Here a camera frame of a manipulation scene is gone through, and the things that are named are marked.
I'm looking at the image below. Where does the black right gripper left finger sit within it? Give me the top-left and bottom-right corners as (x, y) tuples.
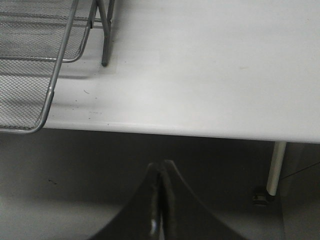
(91, 163), (161, 240)

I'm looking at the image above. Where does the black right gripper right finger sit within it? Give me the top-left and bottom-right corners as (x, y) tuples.
(159, 160), (245, 240)

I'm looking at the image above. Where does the silver mesh tray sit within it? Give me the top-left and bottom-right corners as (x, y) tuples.
(0, 12), (89, 62)
(0, 0), (78, 134)

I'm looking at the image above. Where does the black table foot caster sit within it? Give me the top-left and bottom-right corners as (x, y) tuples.
(252, 186), (275, 207)

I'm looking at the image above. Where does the white table leg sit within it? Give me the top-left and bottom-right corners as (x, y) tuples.
(266, 141), (287, 197)

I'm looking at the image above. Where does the silver metal rack frame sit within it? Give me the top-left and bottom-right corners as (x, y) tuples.
(89, 0), (115, 67)

